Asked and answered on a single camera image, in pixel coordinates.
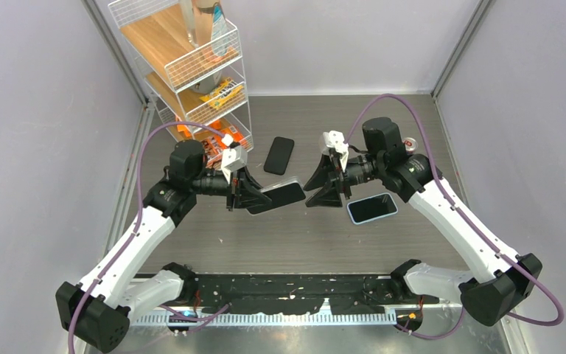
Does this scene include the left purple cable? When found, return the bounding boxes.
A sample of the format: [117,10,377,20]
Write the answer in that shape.
[67,121,237,354]

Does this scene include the clear bottle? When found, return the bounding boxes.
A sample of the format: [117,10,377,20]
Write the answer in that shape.
[178,0,199,48]

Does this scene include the red bull can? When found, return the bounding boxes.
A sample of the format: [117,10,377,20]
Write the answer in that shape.
[403,137,419,154]

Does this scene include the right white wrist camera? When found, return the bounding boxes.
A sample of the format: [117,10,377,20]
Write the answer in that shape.
[319,131,349,170]

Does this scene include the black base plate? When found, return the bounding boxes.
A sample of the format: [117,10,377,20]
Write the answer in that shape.
[167,274,439,315]

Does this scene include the clear phone case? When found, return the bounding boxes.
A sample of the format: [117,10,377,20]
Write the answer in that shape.
[260,177,302,192]

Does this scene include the white wire shelf rack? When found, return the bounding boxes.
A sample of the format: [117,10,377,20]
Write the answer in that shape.
[108,0,254,151]

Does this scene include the purple cable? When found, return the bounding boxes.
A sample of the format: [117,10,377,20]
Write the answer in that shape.
[343,94,565,340]
[67,121,237,354]

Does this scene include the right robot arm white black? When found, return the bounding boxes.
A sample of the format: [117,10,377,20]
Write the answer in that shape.
[306,117,542,326]

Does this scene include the blue white bottle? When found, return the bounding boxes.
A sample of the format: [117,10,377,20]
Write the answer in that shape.
[211,2,228,57]

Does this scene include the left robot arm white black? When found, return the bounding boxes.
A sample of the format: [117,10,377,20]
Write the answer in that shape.
[55,139,271,353]

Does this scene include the yellow snack bag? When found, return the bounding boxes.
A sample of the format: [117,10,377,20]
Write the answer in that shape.
[199,77,244,110]

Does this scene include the black phone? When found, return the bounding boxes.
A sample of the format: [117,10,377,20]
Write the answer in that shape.
[247,184,306,215]

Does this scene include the orange snack packs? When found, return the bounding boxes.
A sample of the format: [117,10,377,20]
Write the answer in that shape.
[170,117,249,169]

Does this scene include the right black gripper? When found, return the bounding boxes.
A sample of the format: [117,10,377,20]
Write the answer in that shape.
[303,152,384,208]

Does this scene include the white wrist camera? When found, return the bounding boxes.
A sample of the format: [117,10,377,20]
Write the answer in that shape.
[220,145,248,171]
[319,131,349,170]

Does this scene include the black phone case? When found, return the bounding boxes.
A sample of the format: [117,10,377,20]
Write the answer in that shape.
[263,136,295,176]

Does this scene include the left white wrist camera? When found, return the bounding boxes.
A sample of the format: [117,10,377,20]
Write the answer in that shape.
[220,145,248,171]

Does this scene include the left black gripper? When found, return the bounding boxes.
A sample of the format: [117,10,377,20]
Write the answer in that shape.
[191,166,272,212]

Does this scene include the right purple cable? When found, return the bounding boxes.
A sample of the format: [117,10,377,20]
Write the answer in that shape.
[343,94,565,340]

